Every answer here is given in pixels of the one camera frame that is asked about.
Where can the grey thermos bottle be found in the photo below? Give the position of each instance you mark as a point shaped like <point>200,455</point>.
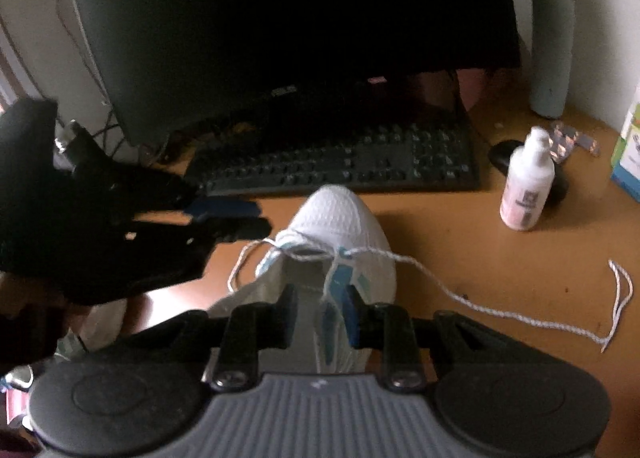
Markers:
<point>550,52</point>

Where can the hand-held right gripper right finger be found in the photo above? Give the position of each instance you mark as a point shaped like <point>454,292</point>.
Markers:
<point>354,320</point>

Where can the black computer mouse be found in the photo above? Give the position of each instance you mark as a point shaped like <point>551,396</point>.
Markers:
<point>502,152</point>

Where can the black keyboard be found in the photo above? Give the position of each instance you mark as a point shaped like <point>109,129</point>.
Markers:
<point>350,157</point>

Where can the white speckled shoelace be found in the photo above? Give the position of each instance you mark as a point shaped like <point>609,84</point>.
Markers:
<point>306,254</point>

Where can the blue white medicine box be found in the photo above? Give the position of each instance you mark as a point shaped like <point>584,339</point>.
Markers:
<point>629,172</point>

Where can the white lotion bottle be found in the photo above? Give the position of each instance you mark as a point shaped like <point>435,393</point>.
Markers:
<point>525,188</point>

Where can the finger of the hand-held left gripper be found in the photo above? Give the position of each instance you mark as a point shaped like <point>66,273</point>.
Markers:
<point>225,209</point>
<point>240,229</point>

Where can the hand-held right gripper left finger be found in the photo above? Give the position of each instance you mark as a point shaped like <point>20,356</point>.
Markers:
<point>292,313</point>

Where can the black computer monitor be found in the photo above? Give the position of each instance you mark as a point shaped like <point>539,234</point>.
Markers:
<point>300,12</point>

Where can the silver blister pill pack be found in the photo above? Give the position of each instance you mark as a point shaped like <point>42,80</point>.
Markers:
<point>587,145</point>
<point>562,140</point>

